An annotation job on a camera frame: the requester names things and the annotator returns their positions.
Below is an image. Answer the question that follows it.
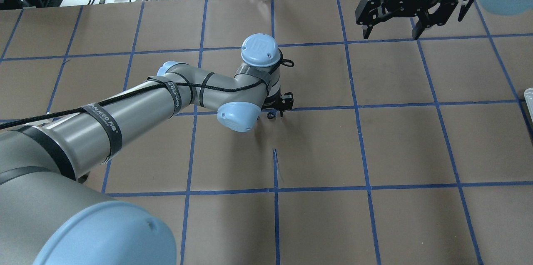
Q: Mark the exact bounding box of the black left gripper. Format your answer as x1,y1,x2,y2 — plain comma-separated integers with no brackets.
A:
262,86,284,111

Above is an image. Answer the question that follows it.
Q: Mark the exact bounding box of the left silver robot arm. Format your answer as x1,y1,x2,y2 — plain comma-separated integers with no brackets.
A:
1,33,294,265

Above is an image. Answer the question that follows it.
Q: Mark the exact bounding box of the ribbed metal tray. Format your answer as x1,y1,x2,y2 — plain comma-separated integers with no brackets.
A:
523,87,533,117

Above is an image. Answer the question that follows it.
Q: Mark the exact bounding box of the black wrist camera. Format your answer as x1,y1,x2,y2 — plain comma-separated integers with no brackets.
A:
278,92,294,113

